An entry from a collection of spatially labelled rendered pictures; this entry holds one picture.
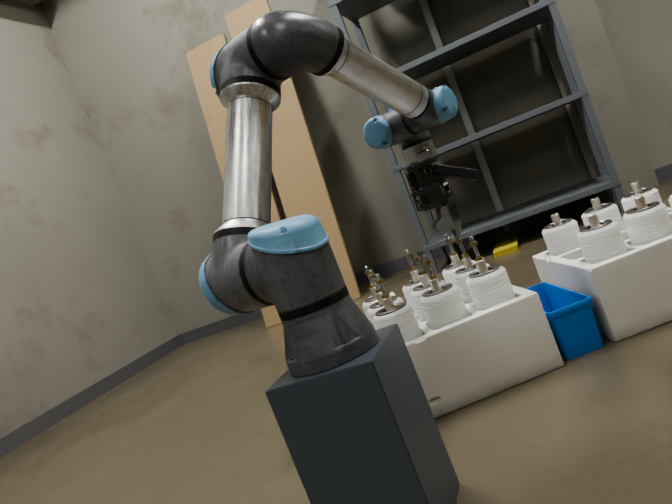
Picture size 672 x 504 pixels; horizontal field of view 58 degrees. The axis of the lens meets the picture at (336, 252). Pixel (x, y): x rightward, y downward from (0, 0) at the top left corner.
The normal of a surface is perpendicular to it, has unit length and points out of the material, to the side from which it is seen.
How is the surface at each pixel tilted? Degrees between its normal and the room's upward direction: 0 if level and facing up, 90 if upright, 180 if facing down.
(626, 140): 90
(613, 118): 90
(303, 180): 78
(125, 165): 90
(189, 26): 90
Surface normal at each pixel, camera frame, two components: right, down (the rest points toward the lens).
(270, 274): -0.62, 0.29
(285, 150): -0.37, -0.01
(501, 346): 0.06, 0.05
